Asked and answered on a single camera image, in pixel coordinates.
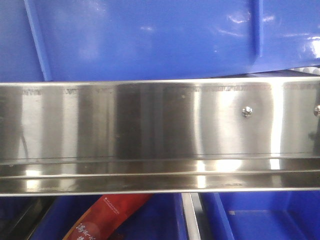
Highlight blue plastic bin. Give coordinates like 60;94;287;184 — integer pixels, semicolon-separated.
0;0;320;82

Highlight blue bin lower right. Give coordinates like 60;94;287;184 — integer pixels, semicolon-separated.
200;191;320;240

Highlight blue bin lower left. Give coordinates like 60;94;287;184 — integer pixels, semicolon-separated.
31;192;188;240

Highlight red snack package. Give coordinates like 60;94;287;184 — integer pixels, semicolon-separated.
63;193;152;240

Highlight white roller track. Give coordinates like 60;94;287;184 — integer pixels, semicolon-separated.
290;65;320;76

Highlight steel divider rail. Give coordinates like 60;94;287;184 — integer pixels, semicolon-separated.
181;193;211;240

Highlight stainless steel shelf rail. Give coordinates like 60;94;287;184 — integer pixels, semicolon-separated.
0;76;320;196

